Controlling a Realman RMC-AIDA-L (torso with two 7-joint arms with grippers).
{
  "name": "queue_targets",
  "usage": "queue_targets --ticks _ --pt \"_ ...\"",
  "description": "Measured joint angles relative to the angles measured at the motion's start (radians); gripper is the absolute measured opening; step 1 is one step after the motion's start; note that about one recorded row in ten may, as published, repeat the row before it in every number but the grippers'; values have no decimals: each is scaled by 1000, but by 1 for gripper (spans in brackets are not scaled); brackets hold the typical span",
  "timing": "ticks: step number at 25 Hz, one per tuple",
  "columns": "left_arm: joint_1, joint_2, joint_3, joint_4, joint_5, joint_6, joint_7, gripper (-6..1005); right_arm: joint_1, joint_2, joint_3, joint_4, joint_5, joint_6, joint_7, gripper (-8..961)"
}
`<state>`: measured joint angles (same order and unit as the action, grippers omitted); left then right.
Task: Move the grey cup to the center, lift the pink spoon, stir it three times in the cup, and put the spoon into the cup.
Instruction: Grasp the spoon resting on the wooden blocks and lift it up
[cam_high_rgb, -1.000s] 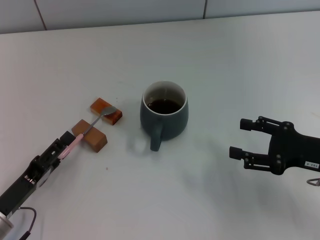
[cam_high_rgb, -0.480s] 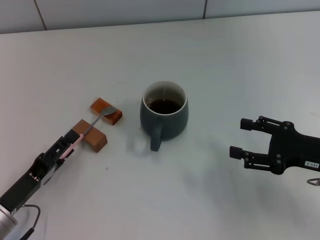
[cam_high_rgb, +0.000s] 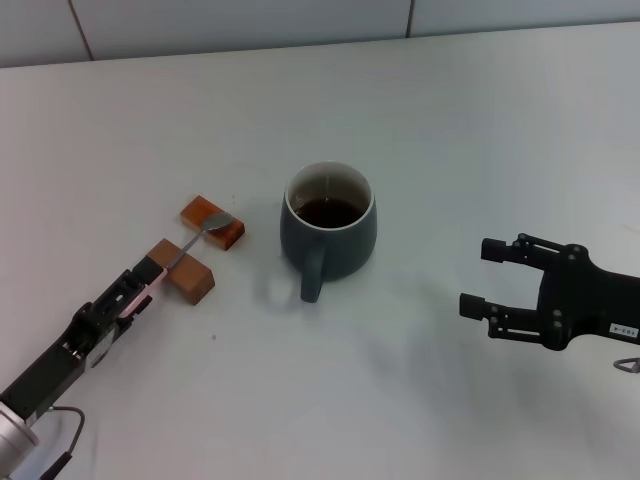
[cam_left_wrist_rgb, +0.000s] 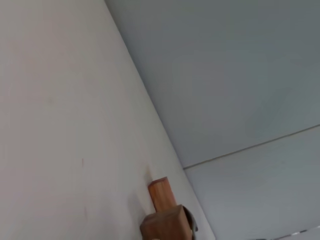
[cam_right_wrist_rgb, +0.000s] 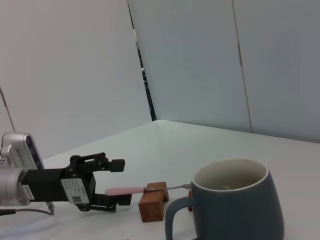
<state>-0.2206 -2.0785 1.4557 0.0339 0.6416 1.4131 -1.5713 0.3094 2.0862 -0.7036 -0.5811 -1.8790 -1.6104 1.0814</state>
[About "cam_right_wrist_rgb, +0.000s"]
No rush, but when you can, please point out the thin grey cable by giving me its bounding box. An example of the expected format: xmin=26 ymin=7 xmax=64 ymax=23
xmin=0 ymin=86 xmax=15 ymax=133

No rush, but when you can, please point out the pink handled metal spoon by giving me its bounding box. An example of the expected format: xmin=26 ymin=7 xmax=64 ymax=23
xmin=104 ymin=184 xmax=192 ymax=197

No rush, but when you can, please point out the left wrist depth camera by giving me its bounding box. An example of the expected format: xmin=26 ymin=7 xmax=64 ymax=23
xmin=0 ymin=131 xmax=46 ymax=173

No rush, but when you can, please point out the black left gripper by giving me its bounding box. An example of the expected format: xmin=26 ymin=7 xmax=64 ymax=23
xmin=19 ymin=151 xmax=133 ymax=213

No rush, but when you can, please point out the grey cable with black sleeve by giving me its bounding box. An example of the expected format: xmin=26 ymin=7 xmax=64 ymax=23
xmin=0 ymin=208 xmax=52 ymax=216

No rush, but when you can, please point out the notched wooden block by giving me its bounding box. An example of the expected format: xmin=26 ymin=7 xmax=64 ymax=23
xmin=138 ymin=181 xmax=170 ymax=223

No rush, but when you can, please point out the grey ceramic cup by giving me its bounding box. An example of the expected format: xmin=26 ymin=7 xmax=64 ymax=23
xmin=164 ymin=158 xmax=285 ymax=240

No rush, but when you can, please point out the flat reddish wooden block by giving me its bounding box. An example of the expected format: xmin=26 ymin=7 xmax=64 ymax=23
xmin=187 ymin=190 xmax=194 ymax=212

